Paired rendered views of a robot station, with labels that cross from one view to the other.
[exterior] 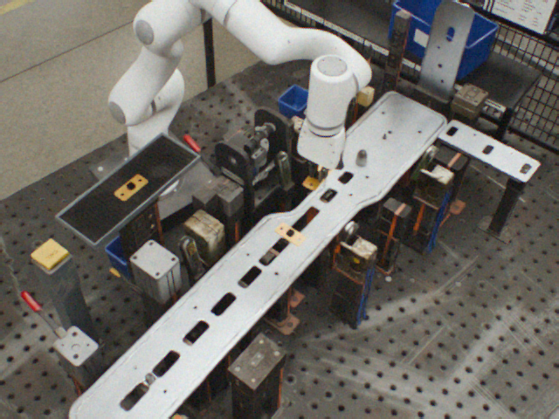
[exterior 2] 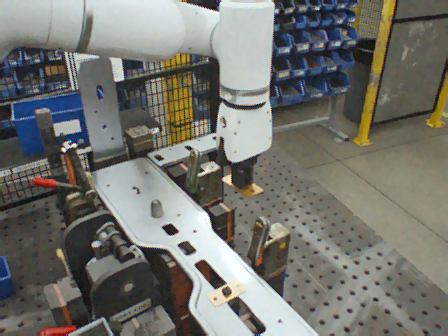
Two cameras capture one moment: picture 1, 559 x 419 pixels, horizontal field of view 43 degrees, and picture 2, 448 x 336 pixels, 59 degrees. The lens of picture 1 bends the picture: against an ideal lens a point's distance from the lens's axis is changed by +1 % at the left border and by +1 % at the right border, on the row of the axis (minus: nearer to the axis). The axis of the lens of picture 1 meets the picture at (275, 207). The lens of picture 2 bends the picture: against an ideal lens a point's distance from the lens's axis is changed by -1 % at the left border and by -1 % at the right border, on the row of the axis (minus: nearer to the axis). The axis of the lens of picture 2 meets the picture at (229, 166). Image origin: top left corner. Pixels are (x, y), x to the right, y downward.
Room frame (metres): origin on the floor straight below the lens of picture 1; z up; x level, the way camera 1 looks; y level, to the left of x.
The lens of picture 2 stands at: (0.91, 0.52, 1.69)
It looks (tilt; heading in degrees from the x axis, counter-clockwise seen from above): 31 degrees down; 289
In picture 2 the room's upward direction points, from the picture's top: straight up
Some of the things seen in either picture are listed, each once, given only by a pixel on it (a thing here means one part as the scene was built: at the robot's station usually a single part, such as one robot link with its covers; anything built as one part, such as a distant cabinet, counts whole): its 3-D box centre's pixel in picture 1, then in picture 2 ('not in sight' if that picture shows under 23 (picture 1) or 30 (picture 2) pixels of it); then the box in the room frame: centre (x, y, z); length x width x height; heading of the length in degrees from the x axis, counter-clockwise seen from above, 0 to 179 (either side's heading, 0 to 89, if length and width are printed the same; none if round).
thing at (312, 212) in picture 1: (324, 227); (189, 289); (1.25, -0.15, 0.84); 0.12 x 0.05 x 0.29; 54
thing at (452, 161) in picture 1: (439, 188); (184, 202); (1.43, -0.51, 0.84); 0.11 x 0.10 x 0.28; 54
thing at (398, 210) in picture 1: (389, 237); (222, 245); (1.22, -0.34, 0.84); 0.11 x 0.08 x 0.29; 54
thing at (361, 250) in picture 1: (351, 280); (267, 281); (1.05, -0.22, 0.87); 0.12 x 0.09 x 0.35; 54
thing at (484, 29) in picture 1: (440, 31); (63, 120); (1.88, -0.51, 1.10); 0.30 x 0.17 x 0.13; 46
